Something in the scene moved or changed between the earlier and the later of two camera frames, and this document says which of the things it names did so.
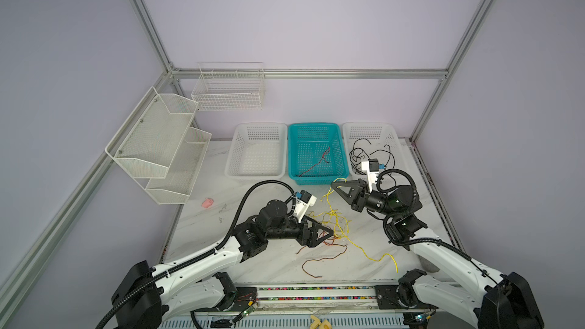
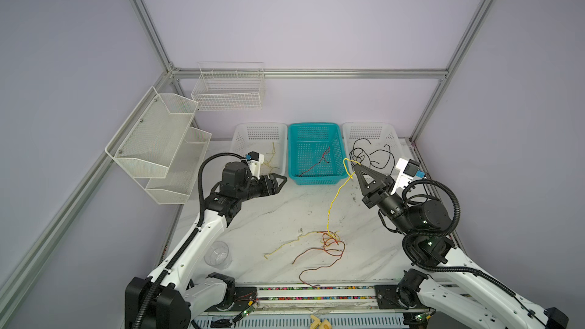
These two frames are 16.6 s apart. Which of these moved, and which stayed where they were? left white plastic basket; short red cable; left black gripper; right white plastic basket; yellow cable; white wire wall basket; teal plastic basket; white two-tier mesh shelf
Moved: left black gripper; yellow cable
Stayed: right white plastic basket; short red cable; left white plastic basket; teal plastic basket; white wire wall basket; white two-tier mesh shelf
